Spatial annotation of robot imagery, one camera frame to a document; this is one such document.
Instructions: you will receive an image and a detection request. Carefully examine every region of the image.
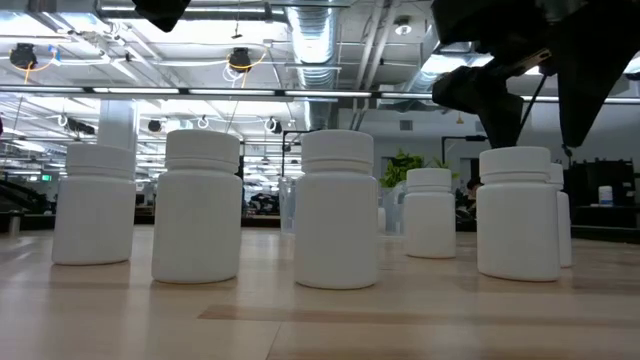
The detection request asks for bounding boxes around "white building column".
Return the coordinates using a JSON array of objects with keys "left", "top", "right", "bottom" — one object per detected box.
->
[{"left": 97, "top": 98, "right": 139, "bottom": 151}]

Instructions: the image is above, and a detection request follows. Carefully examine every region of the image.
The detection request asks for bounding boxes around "black shelf unit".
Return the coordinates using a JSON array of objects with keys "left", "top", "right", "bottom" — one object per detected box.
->
[{"left": 568, "top": 158, "right": 640, "bottom": 229}]

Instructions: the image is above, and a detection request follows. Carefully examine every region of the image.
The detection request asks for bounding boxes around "black metal gantry frame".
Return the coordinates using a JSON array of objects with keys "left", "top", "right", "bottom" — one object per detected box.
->
[
  {"left": 280, "top": 128, "right": 324, "bottom": 177},
  {"left": 440, "top": 133, "right": 489, "bottom": 166}
]

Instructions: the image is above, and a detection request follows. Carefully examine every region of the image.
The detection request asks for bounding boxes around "green plant in white pot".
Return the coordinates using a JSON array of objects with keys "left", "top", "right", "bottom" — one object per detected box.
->
[{"left": 379, "top": 149, "right": 460, "bottom": 190}]

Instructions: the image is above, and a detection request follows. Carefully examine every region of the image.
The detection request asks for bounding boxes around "grey ceiling pipe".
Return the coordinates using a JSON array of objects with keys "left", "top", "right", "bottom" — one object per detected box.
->
[{"left": 94, "top": 0, "right": 289, "bottom": 22}]

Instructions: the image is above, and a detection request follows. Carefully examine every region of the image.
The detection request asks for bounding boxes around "black ceiling-mounted device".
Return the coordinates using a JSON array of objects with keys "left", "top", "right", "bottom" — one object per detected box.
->
[
  {"left": 227, "top": 46, "right": 255, "bottom": 74},
  {"left": 8, "top": 42, "right": 40, "bottom": 71}
]

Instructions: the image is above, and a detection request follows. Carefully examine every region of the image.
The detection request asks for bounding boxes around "clear plastic basket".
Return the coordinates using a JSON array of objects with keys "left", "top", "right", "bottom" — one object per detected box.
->
[{"left": 278, "top": 173, "right": 409, "bottom": 237}]

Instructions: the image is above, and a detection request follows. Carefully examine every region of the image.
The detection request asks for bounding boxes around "long LED light strip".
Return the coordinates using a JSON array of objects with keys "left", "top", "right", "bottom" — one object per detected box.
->
[{"left": 0, "top": 84, "right": 640, "bottom": 105}]

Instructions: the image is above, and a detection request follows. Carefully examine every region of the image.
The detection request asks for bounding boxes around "silver ventilation duct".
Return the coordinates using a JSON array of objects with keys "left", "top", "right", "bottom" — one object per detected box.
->
[
  {"left": 284, "top": 4, "right": 344, "bottom": 132},
  {"left": 399, "top": 42, "right": 476, "bottom": 96}
]

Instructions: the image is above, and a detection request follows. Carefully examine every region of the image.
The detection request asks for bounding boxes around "person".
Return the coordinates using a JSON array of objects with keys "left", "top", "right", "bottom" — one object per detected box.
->
[{"left": 462, "top": 177, "right": 484, "bottom": 221}]

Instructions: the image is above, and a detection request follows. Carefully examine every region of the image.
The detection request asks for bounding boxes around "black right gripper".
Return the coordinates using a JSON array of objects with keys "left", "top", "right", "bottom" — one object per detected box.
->
[{"left": 432, "top": 0, "right": 640, "bottom": 150}]

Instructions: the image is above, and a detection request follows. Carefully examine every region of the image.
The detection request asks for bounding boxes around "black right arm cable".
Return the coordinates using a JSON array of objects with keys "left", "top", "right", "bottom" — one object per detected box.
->
[{"left": 518, "top": 73, "right": 547, "bottom": 147}]

